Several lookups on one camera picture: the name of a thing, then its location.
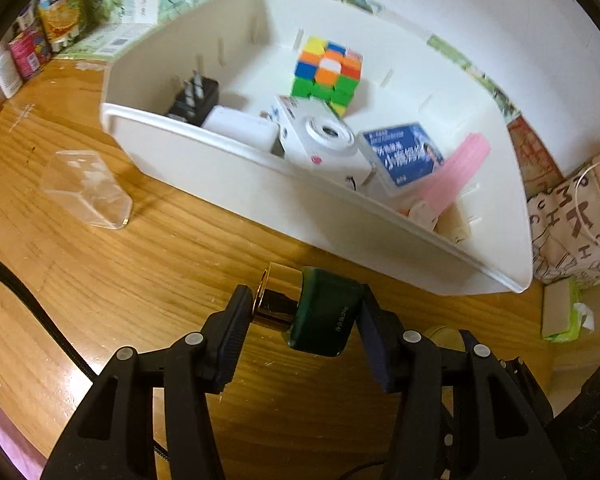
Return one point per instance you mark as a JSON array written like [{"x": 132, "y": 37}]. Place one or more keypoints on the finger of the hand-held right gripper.
[{"x": 525, "y": 385}]

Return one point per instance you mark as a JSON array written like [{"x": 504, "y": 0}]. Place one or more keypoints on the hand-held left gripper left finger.
[{"x": 231, "y": 347}]

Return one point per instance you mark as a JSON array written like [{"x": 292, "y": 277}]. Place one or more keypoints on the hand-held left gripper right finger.
[{"x": 375, "y": 347}]

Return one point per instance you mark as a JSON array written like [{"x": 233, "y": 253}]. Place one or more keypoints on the round beige compact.
[{"x": 442, "y": 336}]

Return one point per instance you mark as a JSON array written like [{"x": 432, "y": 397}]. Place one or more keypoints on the white plastic storage bin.
[{"x": 330, "y": 222}]

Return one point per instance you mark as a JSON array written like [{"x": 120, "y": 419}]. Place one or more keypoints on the beige folding box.
[{"x": 455, "y": 222}]

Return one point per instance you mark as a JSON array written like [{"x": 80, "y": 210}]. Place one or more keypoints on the pink hair roller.
[{"x": 455, "y": 170}]

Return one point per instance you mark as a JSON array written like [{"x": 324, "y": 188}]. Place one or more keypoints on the clear labelled card box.
[{"x": 405, "y": 155}]

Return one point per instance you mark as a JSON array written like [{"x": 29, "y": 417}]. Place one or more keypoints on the white instant camera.
[{"x": 325, "y": 155}]

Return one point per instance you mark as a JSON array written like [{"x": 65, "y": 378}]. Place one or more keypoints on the white power adapter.
[{"x": 240, "y": 127}]

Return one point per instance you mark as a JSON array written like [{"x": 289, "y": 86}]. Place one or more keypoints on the black charger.
[{"x": 190, "y": 102}]

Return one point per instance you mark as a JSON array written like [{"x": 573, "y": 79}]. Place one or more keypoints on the multicoloured puzzle cube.
[{"x": 325, "y": 75}]

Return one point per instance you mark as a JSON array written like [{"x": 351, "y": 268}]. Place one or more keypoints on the green tissue pack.
[{"x": 560, "y": 310}]

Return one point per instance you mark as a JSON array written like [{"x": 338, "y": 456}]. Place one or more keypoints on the printed fabric bag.
[{"x": 580, "y": 230}]

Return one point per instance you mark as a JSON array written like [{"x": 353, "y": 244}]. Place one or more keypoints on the clear plastic cup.
[{"x": 85, "y": 185}]

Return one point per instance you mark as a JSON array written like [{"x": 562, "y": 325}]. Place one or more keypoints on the brown cardboard with drawing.
[{"x": 530, "y": 155}]

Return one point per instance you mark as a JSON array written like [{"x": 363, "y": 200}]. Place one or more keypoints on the purple cloth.
[{"x": 0, "y": 435}]

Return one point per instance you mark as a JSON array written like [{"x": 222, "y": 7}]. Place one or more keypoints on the white flat box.
[{"x": 110, "y": 40}]

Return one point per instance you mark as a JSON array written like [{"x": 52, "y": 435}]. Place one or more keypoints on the white spray bottle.
[{"x": 7, "y": 75}]

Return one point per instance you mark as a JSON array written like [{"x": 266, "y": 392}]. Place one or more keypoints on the pink small carton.
[{"x": 27, "y": 55}]

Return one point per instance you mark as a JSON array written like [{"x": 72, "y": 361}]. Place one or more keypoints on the orange juice carton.
[{"x": 60, "y": 15}]

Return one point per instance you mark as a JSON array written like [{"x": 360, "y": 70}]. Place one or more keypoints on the small blue white bottle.
[{"x": 27, "y": 17}]

